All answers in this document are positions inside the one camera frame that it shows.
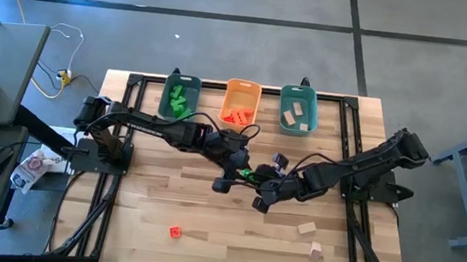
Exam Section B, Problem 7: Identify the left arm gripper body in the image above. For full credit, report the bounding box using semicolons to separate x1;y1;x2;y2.
222;137;254;177

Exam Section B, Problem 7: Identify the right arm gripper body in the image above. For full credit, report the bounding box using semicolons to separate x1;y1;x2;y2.
252;164;307;204

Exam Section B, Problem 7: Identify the orange plastic bin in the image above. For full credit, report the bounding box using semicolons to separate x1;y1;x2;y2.
216;76;264;134

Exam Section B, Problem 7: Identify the teal plastic bin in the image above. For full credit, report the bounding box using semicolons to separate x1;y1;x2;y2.
275;83;322;139

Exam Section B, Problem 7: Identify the dark green plastic bin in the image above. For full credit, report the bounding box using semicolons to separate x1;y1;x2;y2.
156;72;204;128

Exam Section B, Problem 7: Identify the white printed box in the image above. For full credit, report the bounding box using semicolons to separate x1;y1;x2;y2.
38;125;78;176

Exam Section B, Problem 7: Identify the white crumpled snack bag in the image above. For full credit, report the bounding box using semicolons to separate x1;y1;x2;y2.
8;146;57;199

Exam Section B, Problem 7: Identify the yellow power plug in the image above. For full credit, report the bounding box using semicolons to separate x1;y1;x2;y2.
57;68;73;90

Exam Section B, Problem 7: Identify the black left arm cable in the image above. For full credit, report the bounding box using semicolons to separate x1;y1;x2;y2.
87;99;263;142

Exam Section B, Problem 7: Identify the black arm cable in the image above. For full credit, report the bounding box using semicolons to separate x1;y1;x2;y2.
87;99;263;142
285;148;359;185

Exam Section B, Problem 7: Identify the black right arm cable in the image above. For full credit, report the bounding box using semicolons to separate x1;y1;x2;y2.
285;148;359;185

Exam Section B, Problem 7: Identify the black aluminium table frame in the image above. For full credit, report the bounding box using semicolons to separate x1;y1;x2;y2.
47;65;424;262

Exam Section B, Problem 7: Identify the white floor cable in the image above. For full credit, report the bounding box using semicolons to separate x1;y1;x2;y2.
45;21;86;75

